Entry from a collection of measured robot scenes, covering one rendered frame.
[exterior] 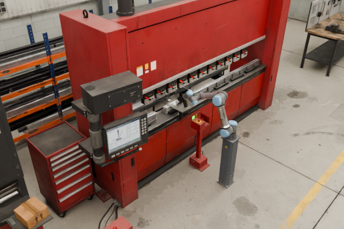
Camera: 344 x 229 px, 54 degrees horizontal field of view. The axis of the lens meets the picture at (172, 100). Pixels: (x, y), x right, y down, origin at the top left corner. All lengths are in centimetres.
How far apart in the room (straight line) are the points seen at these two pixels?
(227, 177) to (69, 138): 208
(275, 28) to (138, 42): 275
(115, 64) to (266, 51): 328
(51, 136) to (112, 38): 150
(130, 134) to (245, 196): 207
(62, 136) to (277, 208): 278
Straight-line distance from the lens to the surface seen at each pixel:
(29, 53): 524
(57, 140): 409
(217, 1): 457
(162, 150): 460
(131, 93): 305
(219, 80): 522
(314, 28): 819
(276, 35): 583
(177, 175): 488
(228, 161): 448
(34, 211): 319
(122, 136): 321
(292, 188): 499
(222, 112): 401
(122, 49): 335
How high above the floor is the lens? 336
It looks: 31 degrees down
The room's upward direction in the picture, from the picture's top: straight up
